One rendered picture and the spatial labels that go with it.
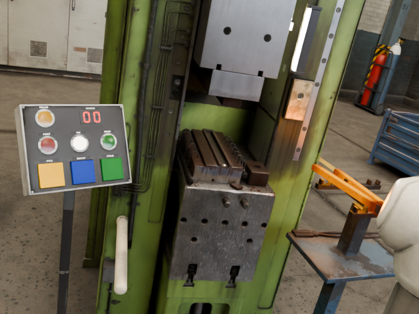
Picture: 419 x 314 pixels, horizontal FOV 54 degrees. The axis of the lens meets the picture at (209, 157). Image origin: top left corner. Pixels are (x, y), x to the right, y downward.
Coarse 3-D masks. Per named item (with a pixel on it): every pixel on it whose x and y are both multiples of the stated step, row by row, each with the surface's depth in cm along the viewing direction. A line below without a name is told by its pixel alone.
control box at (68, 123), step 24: (24, 120) 125; (72, 120) 134; (96, 120) 138; (120, 120) 144; (24, 144) 124; (72, 144) 133; (96, 144) 138; (120, 144) 143; (24, 168) 126; (96, 168) 137; (24, 192) 128; (48, 192) 127
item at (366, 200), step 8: (312, 168) 166; (320, 168) 163; (328, 176) 157; (336, 176) 156; (336, 184) 153; (344, 184) 149; (352, 192) 145; (360, 192) 144; (360, 200) 141; (368, 200) 138; (368, 208) 137
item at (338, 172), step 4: (336, 172) 172; (340, 172) 170; (344, 172) 171; (340, 176) 169; (344, 176) 167; (348, 176) 167; (352, 180) 164; (352, 184) 162; (356, 184) 160; (360, 184) 161; (360, 188) 158; (364, 188) 158; (364, 192) 156; (368, 192) 156; (372, 196) 152; (376, 196) 153; (376, 200) 150; (380, 200) 151
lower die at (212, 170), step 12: (192, 132) 198; (204, 132) 197; (216, 132) 202; (204, 144) 184; (228, 144) 190; (192, 156) 171; (204, 156) 170; (216, 156) 170; (228, 156) 175; (192, 168) 166; (204, 168) 163; (216, 168) 164; (228, 168) 165; (240, 168) 166; (204, 180) 166; (216, 180) 167; (228, 180) 168
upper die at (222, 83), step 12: (204, 72) 163; (216, 72) 149; (228, 72) 150; (204, 84) 160; (216, 84) 151; (228, 84) 151; (240, 84) 152; (252, 84) 153; (228, 96) 153; (240, 96) 154; (252, 96) 155
